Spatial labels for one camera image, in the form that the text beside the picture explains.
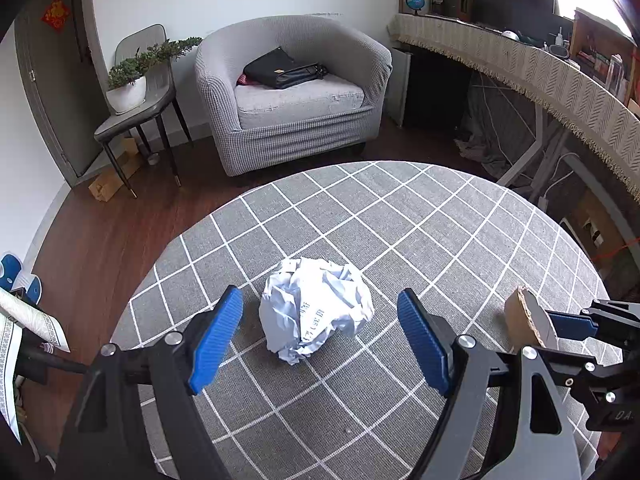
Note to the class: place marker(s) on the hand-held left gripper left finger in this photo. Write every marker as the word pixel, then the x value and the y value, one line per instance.
pixel 215 340

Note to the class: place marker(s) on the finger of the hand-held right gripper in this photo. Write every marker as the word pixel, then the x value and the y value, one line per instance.
pixel 570 362
pixel 570 325

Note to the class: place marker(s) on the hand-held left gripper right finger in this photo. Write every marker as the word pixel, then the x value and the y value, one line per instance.
pixel 422 345

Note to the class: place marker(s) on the brown cardboard tape roll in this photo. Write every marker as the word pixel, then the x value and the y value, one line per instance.
pixel 525 317

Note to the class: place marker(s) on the printed white paper ball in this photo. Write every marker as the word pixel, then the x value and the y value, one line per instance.
pixel 315 310

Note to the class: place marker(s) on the dark table leg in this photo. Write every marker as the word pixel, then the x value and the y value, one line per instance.
pixel 55 360

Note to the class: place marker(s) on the white desk leg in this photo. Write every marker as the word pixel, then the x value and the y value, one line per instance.
pixel 535 145

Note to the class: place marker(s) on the flat cardboard box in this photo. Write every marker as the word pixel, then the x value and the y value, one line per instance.
pixel 110 182

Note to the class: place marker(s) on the blue slipper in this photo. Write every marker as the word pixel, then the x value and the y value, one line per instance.
pixel 31 290
pixel 7 267

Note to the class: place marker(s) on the small grey tape roll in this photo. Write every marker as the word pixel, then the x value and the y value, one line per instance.
pixel 153 159

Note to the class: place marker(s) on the pale green patterned tablecloth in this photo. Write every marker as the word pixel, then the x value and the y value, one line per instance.
pixel 15 325

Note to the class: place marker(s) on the grey checked sheet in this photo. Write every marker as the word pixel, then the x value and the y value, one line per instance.
pixel 495 125

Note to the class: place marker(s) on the grey dining chair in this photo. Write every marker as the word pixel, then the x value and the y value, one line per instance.
pixel 135 120

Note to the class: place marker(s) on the long desk with patterned cloth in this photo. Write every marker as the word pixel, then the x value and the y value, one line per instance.
pixel 550 80

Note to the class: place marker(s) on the grey armchair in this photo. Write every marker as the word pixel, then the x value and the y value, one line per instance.
pixel 300 105

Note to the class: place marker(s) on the black cabinet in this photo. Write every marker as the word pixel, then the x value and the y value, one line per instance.
pixel 430 90

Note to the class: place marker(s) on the potted plant in white pot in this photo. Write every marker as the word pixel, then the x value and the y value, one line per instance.
pixel 127 95

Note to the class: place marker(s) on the wooden desk shelf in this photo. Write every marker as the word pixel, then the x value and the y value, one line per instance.
pixel 600 55

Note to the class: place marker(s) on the black leather bag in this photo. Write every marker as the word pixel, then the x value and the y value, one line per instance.
pixel 280 70

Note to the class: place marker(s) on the grey door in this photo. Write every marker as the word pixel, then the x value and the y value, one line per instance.
pixel 50 85

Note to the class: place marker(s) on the black monitor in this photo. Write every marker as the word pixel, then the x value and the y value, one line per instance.
pixel 512 2

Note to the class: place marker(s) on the dark brown box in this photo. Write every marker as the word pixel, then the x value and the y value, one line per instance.
pixel 457 5

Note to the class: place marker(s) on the small blue globe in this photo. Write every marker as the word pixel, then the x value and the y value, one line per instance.
pixel 415 1

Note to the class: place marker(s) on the red paper door decoration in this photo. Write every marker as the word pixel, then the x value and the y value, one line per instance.
pixel 55 14

